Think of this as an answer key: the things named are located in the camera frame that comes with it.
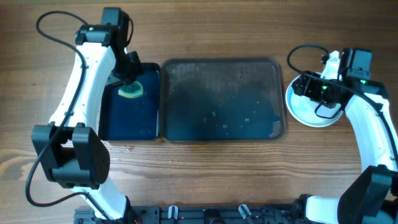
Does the green yellow sponge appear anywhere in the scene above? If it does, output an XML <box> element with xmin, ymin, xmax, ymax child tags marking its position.
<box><xmin>118</xmin><ymin>81</ymin><xmax>144</xmax><ymax>98</ymax></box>

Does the white plate blue stain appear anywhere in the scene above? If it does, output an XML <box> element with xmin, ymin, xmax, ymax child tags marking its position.
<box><xmin>285</xmin><ymin>76</ymin><xmax>343</xmax><ymax>128</ymax></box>

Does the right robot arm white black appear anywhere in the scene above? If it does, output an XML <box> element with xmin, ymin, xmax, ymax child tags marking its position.
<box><xmin>285</xmin><ymin>73</ymin><xmax>397</xmax><ymax>223</ymax></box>

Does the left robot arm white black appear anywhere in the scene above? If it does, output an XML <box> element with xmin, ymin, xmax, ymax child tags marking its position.
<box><xmin>25</xmin><ymin>21</ymin><xmax>143</xmax><ymax>222</ymax></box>

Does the black water tray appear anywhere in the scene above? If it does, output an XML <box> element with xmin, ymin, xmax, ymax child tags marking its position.
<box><xmin>98</xmin><ymin>63</ymin><xmax>160</xmax><ymax>141</ymax></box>

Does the dark plate tray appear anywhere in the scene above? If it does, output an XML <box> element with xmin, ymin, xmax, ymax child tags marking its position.
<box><xmin>159</xmin><ymin>57</ymin><xmax>286</xmax><ymax>142</ymax></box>

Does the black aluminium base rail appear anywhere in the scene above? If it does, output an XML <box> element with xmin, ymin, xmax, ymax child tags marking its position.
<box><xmin>73</xmin><ymin>203</ymin><xmax>308</xmax><ymax>224</ymax></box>

